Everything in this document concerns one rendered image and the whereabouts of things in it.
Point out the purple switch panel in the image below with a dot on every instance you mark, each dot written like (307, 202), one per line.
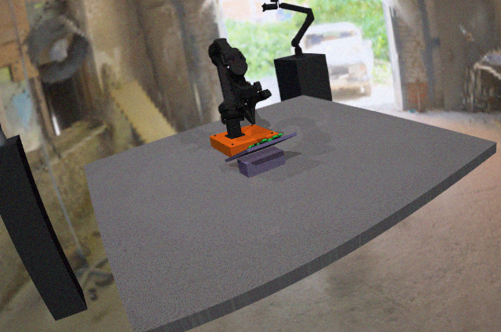
(264, 160)

